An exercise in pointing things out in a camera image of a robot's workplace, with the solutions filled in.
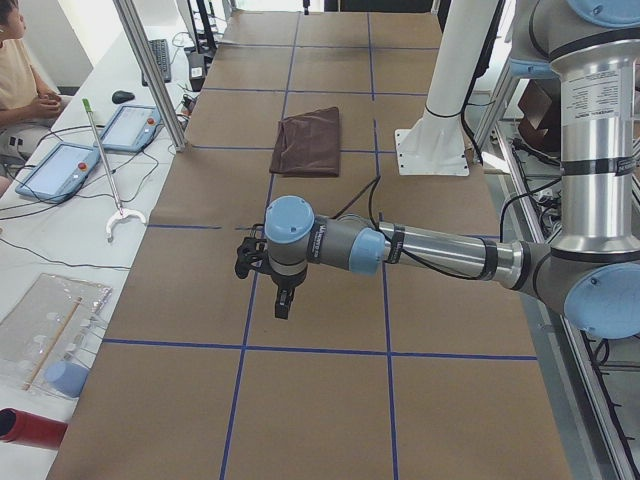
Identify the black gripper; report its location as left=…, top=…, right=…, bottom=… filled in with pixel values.
left=271, top=262, right=306, bottom=319

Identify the dark brown t-shirt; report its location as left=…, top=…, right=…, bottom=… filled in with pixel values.
left=269, top=106, right=341, bottom=178

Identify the reacher grabber tool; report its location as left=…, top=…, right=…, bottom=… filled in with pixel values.
left=82, top=98, right=147, bottom=243

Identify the white mounting plate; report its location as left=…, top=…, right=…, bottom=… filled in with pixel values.
left=394, top=126, right=470, bottom=177

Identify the teach pendant far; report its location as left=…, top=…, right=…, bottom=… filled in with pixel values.
left=100, top=104, right=161, bottom=153

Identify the teach pendant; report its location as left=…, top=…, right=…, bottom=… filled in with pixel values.
left=100, top=104, right=161, bottom=153
left=15, top=142, right=100, bottom=204

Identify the light blue cup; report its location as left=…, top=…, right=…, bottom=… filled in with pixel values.
left=44, top=361, right=89, bottom=398

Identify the clear plastic bag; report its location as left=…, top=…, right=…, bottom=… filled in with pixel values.
left=1, top=274, right=112, bottom=398

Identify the teach pendant near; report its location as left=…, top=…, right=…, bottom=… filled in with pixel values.
left=15, top=142, right=100, bottom=204

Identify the black computer mouse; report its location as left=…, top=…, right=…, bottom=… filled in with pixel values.
left=111, top=90, right=135, bottom=105

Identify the black keyboard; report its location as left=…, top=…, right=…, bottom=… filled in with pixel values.
left=148, top=39, right=172, bottom=83

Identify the red cylinder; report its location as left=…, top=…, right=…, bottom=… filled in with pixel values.
left=1, top=408, right=68, bottom=450

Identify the seated person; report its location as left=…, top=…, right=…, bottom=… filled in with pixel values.
left=1, top=1, right=70, bottom=159

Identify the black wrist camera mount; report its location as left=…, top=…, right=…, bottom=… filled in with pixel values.
left=234, top=236, right=272, bottom=279

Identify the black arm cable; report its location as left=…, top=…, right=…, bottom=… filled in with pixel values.
left=332, top=174, right=494, bottom=281

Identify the aluminium frame post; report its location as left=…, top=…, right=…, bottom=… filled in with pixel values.
left=113, top=0, right=186, bottom=152

